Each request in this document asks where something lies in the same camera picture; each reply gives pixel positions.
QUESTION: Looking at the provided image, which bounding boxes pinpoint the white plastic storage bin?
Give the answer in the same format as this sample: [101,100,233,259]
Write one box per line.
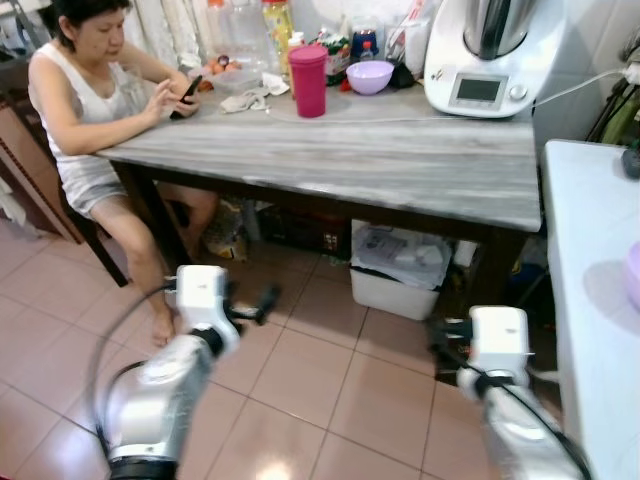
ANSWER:
[350,222,454,321]

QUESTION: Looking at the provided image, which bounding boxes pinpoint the yellow printed plastic bag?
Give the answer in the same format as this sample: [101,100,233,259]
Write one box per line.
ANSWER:
[203,200,248,263]

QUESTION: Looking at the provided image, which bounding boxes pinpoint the dark cardboard box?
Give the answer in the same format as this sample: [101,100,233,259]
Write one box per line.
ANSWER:
[258,204,353,261]

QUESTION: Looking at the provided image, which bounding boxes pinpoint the white folding table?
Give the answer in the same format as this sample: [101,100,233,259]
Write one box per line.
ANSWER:
[543,140,640,480]

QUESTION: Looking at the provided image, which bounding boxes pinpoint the grey wood-top dining table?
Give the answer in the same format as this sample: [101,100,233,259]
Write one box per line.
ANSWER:
[95,70,546,313]

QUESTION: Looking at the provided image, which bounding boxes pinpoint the dark wooden chair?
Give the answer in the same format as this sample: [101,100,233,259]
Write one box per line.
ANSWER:
[55,185,133,288]

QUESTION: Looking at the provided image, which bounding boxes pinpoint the lilac plastic bowl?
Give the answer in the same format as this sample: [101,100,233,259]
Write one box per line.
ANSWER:
[346,60,395,96]
[625,242,640,311]

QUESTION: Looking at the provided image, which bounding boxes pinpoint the crumpled white cloth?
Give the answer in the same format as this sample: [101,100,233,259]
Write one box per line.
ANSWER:
[220,85,273,114]

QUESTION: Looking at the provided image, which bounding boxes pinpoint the magenta plastic tumbler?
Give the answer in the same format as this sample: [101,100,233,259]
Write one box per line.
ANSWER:
[288,43,329,119]

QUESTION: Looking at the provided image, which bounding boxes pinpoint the black smartphone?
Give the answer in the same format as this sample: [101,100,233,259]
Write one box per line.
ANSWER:
[170,75,203,121]

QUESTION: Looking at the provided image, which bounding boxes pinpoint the woman in white tank top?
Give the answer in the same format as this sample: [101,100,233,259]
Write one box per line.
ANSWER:
[28,0,221,348]

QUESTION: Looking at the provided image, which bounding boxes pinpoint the clear plastic bottle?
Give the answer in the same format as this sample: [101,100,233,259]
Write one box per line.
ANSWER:
[205,0,266,71]

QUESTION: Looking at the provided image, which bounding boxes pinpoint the yellow labelled bottle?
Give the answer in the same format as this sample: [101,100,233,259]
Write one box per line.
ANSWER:
[262,0,295,61]

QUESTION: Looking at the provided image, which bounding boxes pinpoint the brown wooden cabinet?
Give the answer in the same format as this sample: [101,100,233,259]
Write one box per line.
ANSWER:
[0,58,89,243]

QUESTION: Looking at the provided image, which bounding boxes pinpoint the green bag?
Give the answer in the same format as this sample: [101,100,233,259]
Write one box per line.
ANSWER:
[598,88,640,147]

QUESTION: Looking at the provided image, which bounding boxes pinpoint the white patterned curtain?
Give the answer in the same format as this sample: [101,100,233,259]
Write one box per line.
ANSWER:
[130,0,213,73]

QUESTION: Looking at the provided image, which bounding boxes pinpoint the white kitchen cooking machine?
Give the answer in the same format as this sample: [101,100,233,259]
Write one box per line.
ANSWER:
[424,0,567,119]

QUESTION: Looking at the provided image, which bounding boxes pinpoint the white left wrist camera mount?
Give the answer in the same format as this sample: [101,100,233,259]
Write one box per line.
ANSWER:
[172,265,239,346]

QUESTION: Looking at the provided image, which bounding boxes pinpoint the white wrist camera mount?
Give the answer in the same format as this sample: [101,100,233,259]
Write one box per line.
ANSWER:
[172,265,239,346]
[468,306,531,386]

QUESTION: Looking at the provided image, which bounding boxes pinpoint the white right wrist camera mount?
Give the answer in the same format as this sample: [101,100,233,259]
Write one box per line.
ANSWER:
[468,306,531,386]

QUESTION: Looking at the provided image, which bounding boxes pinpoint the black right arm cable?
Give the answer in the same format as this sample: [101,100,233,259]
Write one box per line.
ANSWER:
[472,372,594,480]

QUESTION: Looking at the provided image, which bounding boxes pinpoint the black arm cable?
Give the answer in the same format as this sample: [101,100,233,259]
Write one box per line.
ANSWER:
[84,283,179,446]
[472,372,594,480]

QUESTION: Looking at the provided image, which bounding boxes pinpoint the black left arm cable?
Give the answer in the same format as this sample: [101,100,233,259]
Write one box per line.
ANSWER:
[84,283,179,446]

